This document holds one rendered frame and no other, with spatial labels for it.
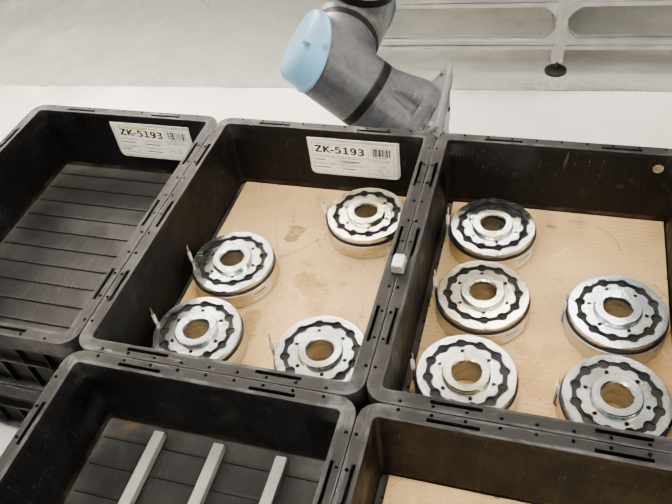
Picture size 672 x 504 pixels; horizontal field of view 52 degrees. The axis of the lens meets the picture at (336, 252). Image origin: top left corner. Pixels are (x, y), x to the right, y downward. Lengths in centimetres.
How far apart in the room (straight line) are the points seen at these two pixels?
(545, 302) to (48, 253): 65
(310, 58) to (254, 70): 191
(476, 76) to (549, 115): 146
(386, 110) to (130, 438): 60
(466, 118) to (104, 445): 86
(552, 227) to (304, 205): 33
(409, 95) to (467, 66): 176
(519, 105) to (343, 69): 42
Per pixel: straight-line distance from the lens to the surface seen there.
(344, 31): 110
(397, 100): 109
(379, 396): 63
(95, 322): 76
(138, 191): 107
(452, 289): 79
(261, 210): 97
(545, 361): 78
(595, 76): 280
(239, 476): 73
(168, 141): 103
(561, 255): 88
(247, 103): 144
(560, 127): 131
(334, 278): 85
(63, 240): 103
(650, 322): 79
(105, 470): 78
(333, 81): 107
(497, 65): 284
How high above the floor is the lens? 146
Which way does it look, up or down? 45 degrees down
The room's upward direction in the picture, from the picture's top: 9 degrees counter-clockwise
